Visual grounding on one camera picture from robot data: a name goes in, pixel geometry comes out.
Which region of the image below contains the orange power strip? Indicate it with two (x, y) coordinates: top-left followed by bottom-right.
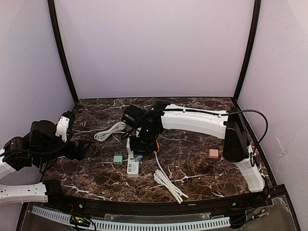
(156, 139), (160, 153)

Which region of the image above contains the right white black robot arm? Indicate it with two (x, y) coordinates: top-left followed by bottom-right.
(121, 102), (266, 193)

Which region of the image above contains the black front table rail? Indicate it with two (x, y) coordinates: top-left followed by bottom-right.
(43, 193), (267, 217)

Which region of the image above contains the blue plug adapter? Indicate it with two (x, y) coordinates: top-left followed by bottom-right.
(134, 154), (143, 162)

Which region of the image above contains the white cube socket adapter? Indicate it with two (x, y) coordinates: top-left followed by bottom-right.
(126, 138), (132, 153)

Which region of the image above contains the orange strip white cable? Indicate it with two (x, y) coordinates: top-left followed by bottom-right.
(153, 152), (190, 205)

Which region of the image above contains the white power strip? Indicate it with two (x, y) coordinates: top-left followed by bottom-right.
(127, 151), (139, 178)

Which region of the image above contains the right black frame post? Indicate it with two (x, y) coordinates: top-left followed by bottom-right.
(233, 0), (261, 102)

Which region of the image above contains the left black frame post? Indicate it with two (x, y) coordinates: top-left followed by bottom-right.
(47, 0), (79, 104)

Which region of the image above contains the green plug adapter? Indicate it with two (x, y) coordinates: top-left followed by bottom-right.
(113, 153), (123, 165)

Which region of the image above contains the white slotted cable duct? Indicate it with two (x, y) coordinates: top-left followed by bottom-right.
(31, 206), (231, 231)

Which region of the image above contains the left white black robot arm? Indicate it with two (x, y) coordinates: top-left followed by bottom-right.
(0, 111), (92, 205)

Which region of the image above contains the small green circuit board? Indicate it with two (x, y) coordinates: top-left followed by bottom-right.
(69, 215), (91, 227)

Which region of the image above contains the black frame post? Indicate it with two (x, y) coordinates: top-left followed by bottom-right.
(47, 0), (79, 104)
(233, 0), (261, 102)

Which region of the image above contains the pink plug adapter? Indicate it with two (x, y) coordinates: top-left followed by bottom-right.
(209, 149), (219, 159)

